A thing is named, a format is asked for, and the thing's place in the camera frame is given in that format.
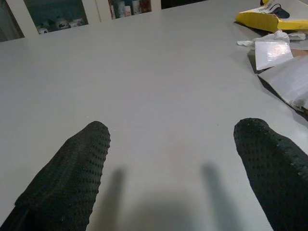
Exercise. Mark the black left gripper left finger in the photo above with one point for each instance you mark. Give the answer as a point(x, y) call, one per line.
point(65, 178)

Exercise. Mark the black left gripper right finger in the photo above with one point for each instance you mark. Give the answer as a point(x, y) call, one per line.
point(276, 168)

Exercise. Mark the small white box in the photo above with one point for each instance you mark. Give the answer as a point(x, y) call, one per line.
point(272, 54)

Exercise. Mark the yellow snack package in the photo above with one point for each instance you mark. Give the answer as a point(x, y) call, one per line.
point(260, 20)

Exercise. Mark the crumpled white tissue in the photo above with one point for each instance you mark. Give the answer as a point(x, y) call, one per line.
point(280, 36)

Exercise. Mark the white glass door cabinet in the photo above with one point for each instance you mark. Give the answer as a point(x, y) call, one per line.
point(92, 10)

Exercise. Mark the floral ceramic cup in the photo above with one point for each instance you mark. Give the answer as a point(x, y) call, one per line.
point(136, 6)
point(145, 4)
point(119, 9)

